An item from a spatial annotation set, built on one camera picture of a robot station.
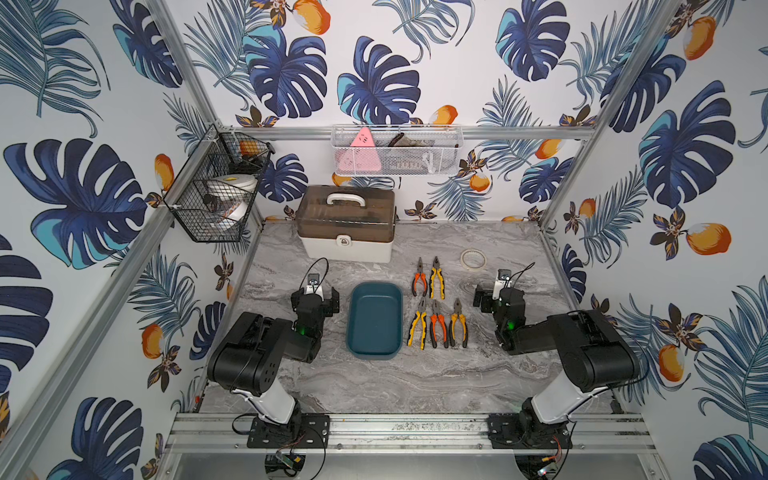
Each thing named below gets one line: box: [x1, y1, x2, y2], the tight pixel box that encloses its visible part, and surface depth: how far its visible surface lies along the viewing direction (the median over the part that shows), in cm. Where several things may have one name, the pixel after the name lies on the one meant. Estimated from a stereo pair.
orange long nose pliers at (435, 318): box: [430, 299, 449, 349], surface depth 94 cm
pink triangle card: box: [340, 127, 382, 174], surface depth 92 cm
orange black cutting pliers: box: [449, 298, 469, 348], surface depth 94 cm
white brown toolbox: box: [296, 185, 396, 263], surface depth 100 cm
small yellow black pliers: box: [429, 256, 445, 300], surface depth 105 cm
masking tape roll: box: [460, 248, 487, 270], surface depth 112 cm
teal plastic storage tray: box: [346, 281, 403, 360], surface depth 94 cm
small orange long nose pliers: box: [412, 257, 428, 297], surface depth 105 cm
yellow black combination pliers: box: [406, 300, 427, 351], surface depth 94 cm
